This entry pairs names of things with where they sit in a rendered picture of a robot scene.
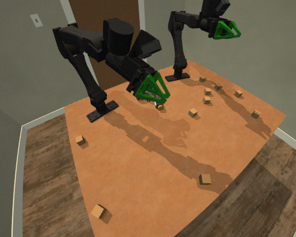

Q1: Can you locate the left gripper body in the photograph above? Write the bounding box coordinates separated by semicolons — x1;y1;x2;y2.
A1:
206;20;230;39

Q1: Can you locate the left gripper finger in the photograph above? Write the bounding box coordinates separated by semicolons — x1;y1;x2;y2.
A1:
226;21;241;38
214;21;234;40

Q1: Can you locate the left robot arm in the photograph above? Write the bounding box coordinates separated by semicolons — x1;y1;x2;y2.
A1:
165;0;230;82

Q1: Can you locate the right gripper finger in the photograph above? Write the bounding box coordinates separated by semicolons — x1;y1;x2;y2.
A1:
146;72;170;98
134;75;167;104

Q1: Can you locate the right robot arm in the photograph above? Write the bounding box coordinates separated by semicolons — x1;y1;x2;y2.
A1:
52;17;162;122

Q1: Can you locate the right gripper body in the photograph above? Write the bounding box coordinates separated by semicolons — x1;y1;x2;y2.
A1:
118;63;157;95

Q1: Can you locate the small tan block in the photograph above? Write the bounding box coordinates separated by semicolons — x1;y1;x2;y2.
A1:
199;174;211;185
234;90;243;98
91;204;107;219
251;110;260;119
214;83;222;91
199;76;206;82
204;88;211;95
202;97;211;104
75;135;85;146
188;108;198;118

